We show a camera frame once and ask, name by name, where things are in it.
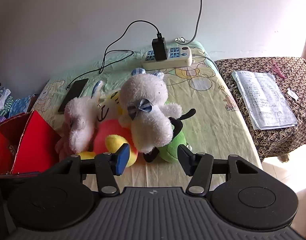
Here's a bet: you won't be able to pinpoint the white power cord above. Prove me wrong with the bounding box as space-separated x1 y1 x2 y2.
175 0 203 45

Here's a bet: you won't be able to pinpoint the pink plush bear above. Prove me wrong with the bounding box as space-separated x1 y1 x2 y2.
55 122 75 162

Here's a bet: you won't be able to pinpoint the white bear plush blue bow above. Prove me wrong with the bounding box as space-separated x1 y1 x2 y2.
119 74 182 154

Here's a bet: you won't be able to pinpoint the stack of paper documents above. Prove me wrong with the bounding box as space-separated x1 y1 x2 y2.
231 71 298 130

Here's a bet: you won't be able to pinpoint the red cardboard box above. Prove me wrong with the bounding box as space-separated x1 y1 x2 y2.
0 111 60 175

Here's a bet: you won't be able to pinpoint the yellow tiger plush red shirt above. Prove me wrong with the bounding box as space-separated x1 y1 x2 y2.
79 90 138 167

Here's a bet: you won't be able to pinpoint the cartoon bear bed sheet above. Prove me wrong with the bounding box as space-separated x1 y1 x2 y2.
33 42 261 188

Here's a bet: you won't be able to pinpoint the white rabbit plush plaid ears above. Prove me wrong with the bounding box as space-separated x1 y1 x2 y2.
64 80 104 154

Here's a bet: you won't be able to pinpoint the brown floral covered table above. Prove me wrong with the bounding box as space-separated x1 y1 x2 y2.
216 57 306 159

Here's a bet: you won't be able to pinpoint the white power strip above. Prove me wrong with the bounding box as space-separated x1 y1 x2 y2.
142 46 193 70

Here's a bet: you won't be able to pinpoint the black smartphone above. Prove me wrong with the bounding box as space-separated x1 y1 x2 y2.
58 79 88 114

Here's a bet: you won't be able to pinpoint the black charging cable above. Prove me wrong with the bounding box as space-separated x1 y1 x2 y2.
66 19 161 91

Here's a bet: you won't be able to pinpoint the black charger adapter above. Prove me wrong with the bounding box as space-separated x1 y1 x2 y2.
151 33 167 61

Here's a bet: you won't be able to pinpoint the pile of folded clothes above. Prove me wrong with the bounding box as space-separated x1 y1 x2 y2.
0 83 14 117

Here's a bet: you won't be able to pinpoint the green mushroom cap plush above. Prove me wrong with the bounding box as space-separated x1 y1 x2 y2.
143 108 196 163

